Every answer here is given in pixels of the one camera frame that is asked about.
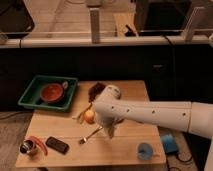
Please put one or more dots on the blue tape roll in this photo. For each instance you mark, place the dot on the blue tape roll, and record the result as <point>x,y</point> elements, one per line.
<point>169,144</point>

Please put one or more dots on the bunch of dark grapes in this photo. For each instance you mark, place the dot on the bunch of dark grapes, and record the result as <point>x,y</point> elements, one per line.
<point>95,90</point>

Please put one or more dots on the yellow apple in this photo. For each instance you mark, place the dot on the yellow apple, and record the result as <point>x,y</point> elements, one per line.
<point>89,116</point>

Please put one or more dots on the red chili pepper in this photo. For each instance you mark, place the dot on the red chili pepper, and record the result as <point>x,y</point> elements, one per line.
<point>37,141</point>

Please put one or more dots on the small metal cup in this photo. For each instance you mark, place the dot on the small metal cup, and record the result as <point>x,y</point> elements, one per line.
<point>28,147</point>

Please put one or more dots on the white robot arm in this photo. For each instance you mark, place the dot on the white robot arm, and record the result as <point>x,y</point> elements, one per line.
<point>192,117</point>

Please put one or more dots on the small object in bin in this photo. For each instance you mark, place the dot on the small object in bin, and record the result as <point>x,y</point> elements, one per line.
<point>65,85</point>

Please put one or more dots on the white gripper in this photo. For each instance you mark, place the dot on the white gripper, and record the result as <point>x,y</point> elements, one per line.
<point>108,122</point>

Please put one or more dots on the black smartphone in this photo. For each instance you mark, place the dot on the black smartphone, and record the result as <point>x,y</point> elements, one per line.
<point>57,145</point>

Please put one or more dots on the orange bowl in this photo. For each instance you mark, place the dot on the orange bowl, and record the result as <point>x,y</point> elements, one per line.
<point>51,92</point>

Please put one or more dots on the blue plastic cup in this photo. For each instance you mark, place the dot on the blue plastic cup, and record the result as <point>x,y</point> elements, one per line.
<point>145,151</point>

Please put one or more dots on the green plastic bin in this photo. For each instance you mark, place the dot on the green plastic bin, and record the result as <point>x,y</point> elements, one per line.
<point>31,96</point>

